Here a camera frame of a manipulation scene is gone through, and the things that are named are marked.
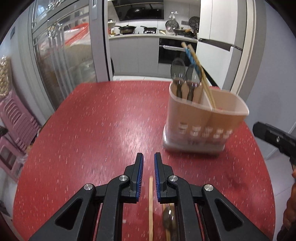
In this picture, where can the spoon in holder right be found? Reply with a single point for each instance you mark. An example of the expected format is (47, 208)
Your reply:
(192, 80)

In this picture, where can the built-in black oven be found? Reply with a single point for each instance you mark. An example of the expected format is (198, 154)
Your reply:
(170, 49)

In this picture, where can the pink plastic stool stack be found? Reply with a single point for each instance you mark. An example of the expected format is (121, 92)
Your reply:
(22, 126)

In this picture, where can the spoon in holder left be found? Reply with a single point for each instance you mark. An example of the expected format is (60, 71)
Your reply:
(178, 74)

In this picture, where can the pink small stool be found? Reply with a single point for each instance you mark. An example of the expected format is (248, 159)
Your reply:
(12, 159)

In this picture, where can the black wok on stove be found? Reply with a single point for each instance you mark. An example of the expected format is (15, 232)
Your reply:
(125, 30)

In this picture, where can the right hand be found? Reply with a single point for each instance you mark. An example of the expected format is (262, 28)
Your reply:
(289, 214)

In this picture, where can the spoon in holder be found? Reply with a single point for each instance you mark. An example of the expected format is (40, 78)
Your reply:
(192, 80)
(178, 74)

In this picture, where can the white refrigerator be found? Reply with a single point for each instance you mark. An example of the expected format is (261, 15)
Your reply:
(221, 39)

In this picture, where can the bag of light balls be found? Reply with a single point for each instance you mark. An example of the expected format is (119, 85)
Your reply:
(5, 77)

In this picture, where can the olive spoon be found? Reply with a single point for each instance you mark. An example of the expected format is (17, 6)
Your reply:
(169, 221)

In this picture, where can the wooden chopstick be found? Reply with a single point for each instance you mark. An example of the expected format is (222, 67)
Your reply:
(151, 235)

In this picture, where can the blue patterned chopsticks in holder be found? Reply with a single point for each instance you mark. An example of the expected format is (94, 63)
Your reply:
(191, 54)

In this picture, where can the glass sliding door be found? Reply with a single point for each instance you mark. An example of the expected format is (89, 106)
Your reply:
(70, 45)

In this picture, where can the beige cutlery holder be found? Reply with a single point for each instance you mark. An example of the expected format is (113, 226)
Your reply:
(195, 126)

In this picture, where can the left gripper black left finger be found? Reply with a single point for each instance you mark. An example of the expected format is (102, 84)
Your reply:
(95, 212)

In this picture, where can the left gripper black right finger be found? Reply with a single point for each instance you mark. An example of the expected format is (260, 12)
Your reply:
(202, 212)

